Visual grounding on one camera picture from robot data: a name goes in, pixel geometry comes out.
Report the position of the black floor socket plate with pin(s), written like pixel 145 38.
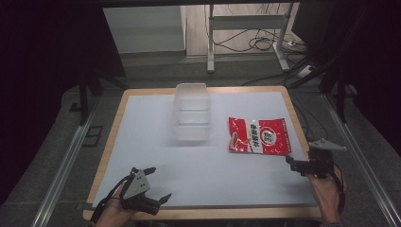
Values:
pixel 92 136

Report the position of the white metal desk frame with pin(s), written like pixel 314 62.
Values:
pixel 246 22

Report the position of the aluminium floor rail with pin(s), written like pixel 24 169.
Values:
pixel 362 151
pixel 63 164

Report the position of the grey cabinet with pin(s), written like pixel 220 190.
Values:
pixel 145 30

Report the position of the clear plastic storage box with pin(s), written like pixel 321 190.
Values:
pixel 191 112

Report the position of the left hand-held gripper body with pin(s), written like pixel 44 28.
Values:
pixel 136 186

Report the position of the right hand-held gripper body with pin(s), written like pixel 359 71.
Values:
pixel 320 159

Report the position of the red snack packet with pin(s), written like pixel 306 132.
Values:
pixel 259 136

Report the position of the white power strip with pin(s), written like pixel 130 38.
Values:
pixel 306 71

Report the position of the person's left hand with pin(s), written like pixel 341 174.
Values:
pixel 113 213

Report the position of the dark curtain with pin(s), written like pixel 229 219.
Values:
pixel 47 82
pixel 372 63

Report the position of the black metal stand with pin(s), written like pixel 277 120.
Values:
pixel 340 94
pixel 83 97

